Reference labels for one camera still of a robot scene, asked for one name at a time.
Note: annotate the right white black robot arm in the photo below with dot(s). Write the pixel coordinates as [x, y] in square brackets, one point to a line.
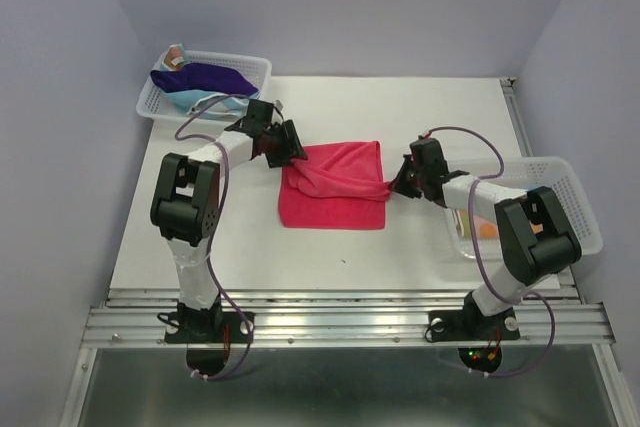
[535, 235]

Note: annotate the pink towel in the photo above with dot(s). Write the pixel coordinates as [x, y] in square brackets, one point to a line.
[339, 186]

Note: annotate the white target basket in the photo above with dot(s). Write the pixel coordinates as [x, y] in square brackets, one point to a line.
[553, 179]

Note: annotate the white source basket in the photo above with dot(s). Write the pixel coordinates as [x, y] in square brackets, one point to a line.
[152, 104]

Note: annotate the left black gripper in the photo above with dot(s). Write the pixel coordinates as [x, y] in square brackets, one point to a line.
[292, 147]

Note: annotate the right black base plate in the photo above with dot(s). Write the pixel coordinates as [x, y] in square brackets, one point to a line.
[456, 326]

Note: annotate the orange polka dot towel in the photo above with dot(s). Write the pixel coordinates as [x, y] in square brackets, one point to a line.
[485, 230]

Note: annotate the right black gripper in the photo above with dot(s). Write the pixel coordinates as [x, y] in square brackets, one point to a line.
[398, 182]

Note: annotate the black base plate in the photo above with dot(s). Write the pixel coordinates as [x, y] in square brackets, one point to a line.
[456, 326]
[232, 330]

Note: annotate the aluminium mounting rail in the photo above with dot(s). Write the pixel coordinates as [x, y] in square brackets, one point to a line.
[330, 318]

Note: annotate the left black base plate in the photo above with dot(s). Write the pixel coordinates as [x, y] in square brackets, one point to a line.
[232, 330]

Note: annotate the light blue towel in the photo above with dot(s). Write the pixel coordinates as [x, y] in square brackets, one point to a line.
[217, 104]

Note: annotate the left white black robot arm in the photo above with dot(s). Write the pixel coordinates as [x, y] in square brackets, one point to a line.
[187, 204]

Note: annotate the purple towel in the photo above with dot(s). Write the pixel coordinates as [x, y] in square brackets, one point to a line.
[203, 77]

